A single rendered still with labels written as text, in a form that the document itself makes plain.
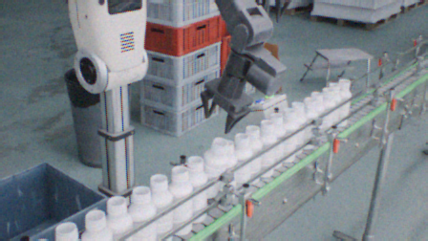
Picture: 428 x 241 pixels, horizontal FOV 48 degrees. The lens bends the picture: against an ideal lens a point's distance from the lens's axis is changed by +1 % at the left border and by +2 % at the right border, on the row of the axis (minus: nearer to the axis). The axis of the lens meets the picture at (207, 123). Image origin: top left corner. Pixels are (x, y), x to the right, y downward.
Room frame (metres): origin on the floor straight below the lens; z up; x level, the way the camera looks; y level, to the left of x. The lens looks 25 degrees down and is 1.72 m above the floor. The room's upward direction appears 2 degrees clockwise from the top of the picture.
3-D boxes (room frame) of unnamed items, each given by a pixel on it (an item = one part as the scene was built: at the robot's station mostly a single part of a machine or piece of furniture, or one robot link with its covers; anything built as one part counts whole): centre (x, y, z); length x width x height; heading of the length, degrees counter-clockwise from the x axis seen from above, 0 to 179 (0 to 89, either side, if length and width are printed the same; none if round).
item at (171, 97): (3.78, 0.24, 0.33); 0.61 x 0.41 x 0.22; 146
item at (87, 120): (3.09, 0.75, 0.32); 0.45 x 0.45 x 0.64
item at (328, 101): (1.49, -0.39, 1.08); 0.06 x 0.06 x 0.17
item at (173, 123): (3.78, 0.24, 0.11); 0.61 x 0.41 x 0.22; 146
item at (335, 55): (4.64, -1.27, 0.21); 0.61 x 0.47 x 0.41; 14
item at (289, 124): (1.31, -0.24, 1.08); 0.06 x 0.06 x 0.17
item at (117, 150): (1.63, 0.34, 0.74); 0.11 x 0.11 x 0.40; 50
